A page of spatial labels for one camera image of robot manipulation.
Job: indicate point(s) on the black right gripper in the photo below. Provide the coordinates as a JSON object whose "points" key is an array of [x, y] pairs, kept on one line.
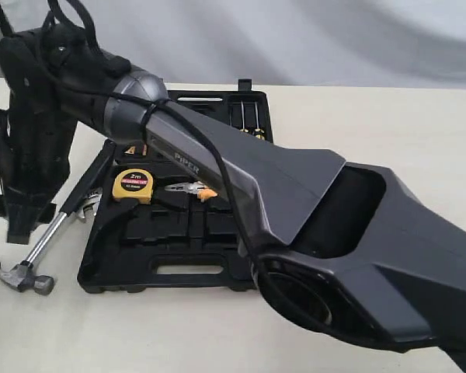
{"points": [[35, 141]]}

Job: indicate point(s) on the adjustable wrench black handle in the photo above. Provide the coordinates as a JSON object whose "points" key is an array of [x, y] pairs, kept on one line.
{"points": [[89, 203]]}

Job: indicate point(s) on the claw hammer black handle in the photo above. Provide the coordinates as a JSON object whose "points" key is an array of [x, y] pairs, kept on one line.
{"points": [[22, 276]]}

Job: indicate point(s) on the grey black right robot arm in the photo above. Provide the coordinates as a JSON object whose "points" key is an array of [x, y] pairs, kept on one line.
{"points": [[336, 247]]}

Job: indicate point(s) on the black plastic tool case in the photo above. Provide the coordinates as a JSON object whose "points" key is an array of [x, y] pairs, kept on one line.
{"points": [[176, 241]]}

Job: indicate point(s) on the yellow tape measure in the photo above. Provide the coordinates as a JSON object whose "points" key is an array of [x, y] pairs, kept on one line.
{"points": [[135, 184]]}

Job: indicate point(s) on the orange utility knife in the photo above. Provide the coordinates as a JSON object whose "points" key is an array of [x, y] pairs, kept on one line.
{"points": [[136, 150]]}

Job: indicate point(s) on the yellow black screwdriver left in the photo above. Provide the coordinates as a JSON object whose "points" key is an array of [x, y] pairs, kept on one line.
{"points": [[242, 110]]}

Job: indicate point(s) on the yellow black screwdriver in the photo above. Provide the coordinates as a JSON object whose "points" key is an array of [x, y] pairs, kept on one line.
{"points": [[242, 110], [258, 131]]}

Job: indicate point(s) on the yellow black screwdriver right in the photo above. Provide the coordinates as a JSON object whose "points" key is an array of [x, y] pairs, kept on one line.
{"points": [[258, 131]]}

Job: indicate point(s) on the orange handled pliers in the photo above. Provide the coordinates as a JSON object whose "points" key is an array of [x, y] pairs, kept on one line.
{"points": [[200, 190]]}

